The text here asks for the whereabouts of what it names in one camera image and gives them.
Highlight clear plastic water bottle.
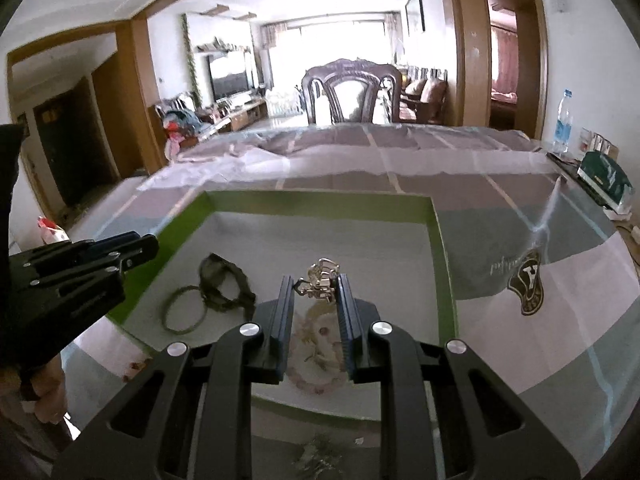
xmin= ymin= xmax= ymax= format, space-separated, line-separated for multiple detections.
xmin=552 ymin=89 xmax=575 ymax=155

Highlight framed wall picture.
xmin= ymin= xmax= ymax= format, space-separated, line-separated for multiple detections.
xmin=404 ymin=0 xmax=426 ymax=37

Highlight red and white bag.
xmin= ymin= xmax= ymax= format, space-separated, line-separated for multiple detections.
xmin=37 ymin=216 xmax=71 ymax=244

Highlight green cardboard box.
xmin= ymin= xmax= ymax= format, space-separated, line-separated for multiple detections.
xmin=107 ymin=190 xmax=459 ymax=424

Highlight flat screen television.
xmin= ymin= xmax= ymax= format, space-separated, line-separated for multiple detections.
xmin=207 ymin=52 xmax=252 ymax=104

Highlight person's left hand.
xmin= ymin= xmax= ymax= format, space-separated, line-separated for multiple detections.
xmin=20 ymin=357 xmax=69 ymax=426

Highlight wall shelf with ornaments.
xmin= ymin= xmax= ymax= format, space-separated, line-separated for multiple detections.
xmin=192 ymin=36 xmax=251 ymax=54

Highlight white low fence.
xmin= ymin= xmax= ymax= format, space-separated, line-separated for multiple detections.
xmin=265 ymin=87 xmax=304 ymax=118

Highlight green tissue box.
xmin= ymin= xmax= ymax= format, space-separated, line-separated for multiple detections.
xmin=577 ymin=151 xmax=634 ymax=211

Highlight carved dark wooden chair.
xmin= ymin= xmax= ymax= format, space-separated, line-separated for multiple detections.
xmin=301 ymin=59 xmax=404 ymax=126

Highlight thin dark cord bracelet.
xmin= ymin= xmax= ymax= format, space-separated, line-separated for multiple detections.
xmin=162 ymin=285 xmax=211 ymax=334

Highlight pale pink bead bracelet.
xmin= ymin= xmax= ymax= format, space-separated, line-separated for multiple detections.
xmin=282 ymin=310 xmax=353 ymax=396

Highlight wooden television cabinet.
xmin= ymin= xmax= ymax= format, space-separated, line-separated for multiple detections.
xmin=200 ymin=97 xmax=269 ymax=133

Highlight printed striped tablecloth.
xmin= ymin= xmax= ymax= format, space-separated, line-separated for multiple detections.
xmin=65 ymin=122 xmax=640 ymax=480

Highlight dark wooden door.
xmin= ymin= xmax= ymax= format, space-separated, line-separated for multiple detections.
xmin=32 ymin=77 xmax=121 ymax=208

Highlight pink curtain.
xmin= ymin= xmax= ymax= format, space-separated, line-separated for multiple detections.
xmin=490 ymin=27 xmax=519 ymax=97

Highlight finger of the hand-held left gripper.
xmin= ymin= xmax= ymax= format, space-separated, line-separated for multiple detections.
xmin=7 ymin=270 xmax=126 ymax=372
xmin=10 ymin=231 xmax=160 ymax=286

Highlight gold chain brooch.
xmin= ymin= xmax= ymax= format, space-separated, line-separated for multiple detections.
xmin=294 ymin=258 xmax=347 ymax=305

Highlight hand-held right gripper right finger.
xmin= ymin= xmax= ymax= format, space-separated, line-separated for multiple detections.
xmin=336 ymin=272 xmax=581 ymax=480

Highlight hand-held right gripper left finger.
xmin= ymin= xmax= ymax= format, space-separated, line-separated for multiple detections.
xmin=52 ymin=274 xmax=296 ymax=480

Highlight chairs piled with clothes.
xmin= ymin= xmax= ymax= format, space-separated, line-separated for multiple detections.
xmin=155 ymin=92 xmax=221 ymax=161

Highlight small glass containers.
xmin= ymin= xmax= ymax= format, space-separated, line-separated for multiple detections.
xmin=580 ymin=127 xmax=621 ymax=158

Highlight green ivy garland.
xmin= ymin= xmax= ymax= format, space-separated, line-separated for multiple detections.
xmin=181 ymin=14 xmax=204 ymax=111

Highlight wooden sofa with cushions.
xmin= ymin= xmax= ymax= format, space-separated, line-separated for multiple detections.
xmin=400 ymin=77 xmax=449 ymax=123

